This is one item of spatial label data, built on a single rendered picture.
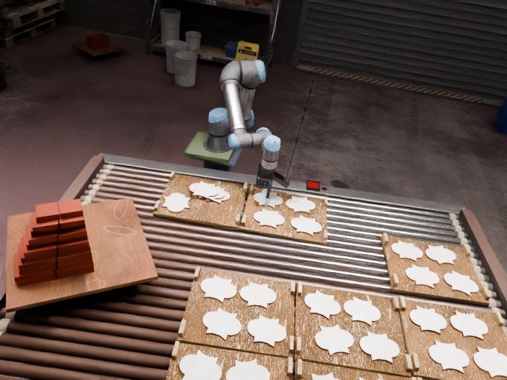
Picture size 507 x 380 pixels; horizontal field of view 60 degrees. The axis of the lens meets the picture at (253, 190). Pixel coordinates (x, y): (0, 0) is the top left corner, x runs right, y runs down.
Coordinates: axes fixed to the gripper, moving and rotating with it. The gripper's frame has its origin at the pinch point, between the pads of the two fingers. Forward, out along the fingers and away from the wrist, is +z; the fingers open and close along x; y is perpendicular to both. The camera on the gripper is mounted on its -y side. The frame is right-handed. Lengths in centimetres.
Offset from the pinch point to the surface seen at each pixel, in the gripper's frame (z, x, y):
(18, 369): 2, 111, 68
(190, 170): 2.1, -18.2, 45.5
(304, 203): -0.5, -0.9, -18.8
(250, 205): 0.3, 7.0, 8.3
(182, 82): 87, -338, 136
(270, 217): -0.6, 15.0, -2.8
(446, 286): 1, 39, -83
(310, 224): -0.5, 14.8, -22.4
